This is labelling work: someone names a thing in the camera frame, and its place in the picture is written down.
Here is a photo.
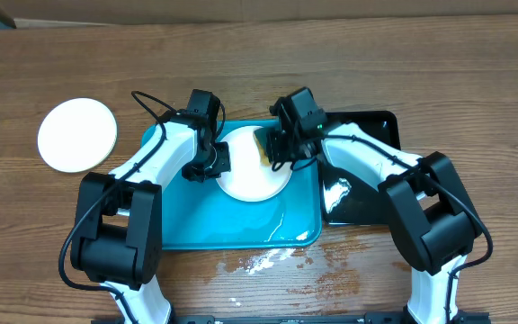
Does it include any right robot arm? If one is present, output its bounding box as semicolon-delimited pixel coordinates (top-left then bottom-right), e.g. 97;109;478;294
254;87;494;323

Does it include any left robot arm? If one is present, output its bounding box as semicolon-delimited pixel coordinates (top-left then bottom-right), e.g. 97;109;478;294
58;89;230;323

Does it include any white plate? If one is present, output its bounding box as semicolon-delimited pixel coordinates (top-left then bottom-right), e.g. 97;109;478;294
217;125;292;203
37;98;118;173

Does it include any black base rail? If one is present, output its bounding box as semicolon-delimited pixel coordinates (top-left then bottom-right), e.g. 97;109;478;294
90;310;492;324

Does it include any black rectangular tray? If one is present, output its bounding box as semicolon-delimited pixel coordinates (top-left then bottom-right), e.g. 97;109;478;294
317;111;401;226

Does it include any teal plastic tray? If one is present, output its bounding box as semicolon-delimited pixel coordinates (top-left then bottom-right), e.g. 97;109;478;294
140;118;323;251

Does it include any green yellow sponge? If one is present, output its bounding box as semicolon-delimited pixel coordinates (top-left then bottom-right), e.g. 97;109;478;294
253;128;272;166

